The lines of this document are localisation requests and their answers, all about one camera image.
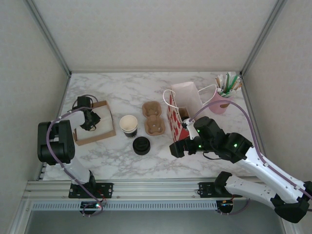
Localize brown cardboard napkin box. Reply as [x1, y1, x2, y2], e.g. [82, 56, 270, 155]
[72, 100, 117, 146]

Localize stack of paper cups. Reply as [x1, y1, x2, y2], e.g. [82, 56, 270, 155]
[119, 115, 139, 139]

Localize red printed paper bag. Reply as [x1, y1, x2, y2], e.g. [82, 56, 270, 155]
[162, 81, 217, 143]

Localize white paper napkins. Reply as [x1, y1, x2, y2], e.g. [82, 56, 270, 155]
[77, 106, 114, 140]

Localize pink holder cup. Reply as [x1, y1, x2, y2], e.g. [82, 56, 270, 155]
[209, 89, 234, 115]

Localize small circuit board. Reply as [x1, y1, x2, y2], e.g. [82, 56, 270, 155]
[217, 199, 234, 208]
[80, 201, 102, 210]

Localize thin black camera cable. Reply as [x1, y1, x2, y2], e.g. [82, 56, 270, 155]
[203, 151, 224, 161]

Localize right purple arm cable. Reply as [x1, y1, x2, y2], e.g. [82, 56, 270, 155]
[189, 99, 312, 216]

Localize aluminium table side rail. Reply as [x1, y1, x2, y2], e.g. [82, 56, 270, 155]
[36, 73, 72, 181]
[240, 73, 273, 180]

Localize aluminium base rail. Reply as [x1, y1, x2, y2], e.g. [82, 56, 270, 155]
[24, 179, 290, 201]

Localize white slotted cable duct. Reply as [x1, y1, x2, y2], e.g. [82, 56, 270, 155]
[31, 200, 218, 211]

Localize aluminium frame post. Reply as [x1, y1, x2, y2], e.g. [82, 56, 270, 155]
[239, 0, 288, 76]
[24, 0, 72, 77]

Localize aluminium lower frame bar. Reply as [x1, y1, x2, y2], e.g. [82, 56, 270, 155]
[280, 219, 304, 234]
[8, 199, 34, 234]

